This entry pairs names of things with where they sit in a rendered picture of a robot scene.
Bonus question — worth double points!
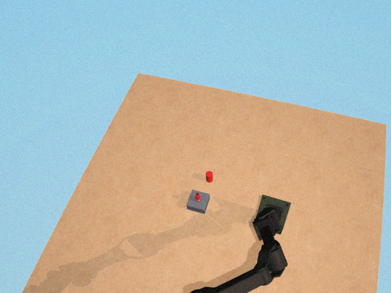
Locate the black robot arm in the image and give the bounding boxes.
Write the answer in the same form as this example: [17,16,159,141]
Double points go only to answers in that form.
[190,204,288,293]

